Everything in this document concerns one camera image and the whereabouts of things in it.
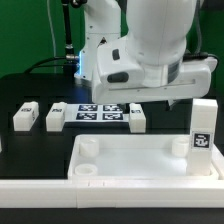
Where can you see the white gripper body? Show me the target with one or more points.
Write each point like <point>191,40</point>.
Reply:
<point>131,70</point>

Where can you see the white desk tabletop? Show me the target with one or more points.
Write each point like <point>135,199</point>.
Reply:
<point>150,157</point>

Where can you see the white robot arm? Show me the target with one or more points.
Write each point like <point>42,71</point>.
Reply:
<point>110,20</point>

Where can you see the fiducial marker sheet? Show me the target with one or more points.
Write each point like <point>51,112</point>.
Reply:
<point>95,113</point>

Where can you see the white L-shaped wall fence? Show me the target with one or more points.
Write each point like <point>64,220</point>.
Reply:
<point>113,194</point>

